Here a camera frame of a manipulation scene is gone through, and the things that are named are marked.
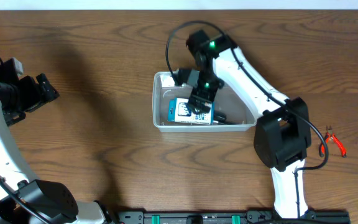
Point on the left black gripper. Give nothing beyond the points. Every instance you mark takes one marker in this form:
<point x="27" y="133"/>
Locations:
<point x="43" y="88"/>

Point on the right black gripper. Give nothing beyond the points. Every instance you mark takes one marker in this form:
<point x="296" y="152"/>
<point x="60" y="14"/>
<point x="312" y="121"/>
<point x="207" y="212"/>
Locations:
<point x="199" y="101"/>

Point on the blue white cardboard box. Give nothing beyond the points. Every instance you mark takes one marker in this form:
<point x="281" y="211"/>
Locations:
<point x="179" y="112"/>

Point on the yellow black screwdriver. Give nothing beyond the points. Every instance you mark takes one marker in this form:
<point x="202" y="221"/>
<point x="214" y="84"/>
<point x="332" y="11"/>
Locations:
<point x="219" y="117"/>

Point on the small steel claw hammer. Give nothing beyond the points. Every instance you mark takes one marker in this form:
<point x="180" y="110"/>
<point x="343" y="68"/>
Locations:
<point x="227" y="123"/>

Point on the clear plastic storage container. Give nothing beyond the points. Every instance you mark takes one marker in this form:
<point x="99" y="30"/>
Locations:
<point x="226" y="101"/>

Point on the red handled pliers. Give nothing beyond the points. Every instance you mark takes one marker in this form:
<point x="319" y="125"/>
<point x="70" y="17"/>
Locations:
<point x="330" y="136"/>

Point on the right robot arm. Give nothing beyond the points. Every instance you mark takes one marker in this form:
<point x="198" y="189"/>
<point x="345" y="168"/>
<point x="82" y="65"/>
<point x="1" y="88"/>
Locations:
<point x="282" y="131"/>

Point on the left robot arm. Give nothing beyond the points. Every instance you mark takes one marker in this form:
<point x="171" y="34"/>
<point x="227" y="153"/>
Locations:
<point x="24" y="197"/>

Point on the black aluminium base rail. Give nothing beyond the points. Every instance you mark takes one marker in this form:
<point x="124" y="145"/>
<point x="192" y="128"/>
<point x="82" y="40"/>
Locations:
<point x="247" y="217"/>

